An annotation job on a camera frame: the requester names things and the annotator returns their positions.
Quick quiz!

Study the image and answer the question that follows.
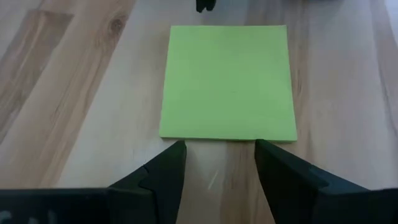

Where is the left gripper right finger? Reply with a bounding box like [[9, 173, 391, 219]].
[[254, 139, 398, 224]]

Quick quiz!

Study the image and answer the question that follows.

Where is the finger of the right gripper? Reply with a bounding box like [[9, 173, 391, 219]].
[[195, 0, 217, 13]]

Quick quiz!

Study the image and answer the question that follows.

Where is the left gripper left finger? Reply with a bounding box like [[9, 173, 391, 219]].
[[0, 140, 187, 224]]

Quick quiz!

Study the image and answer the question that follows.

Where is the green sticky note pad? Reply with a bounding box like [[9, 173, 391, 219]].
[[158, 24, 299, 143]]

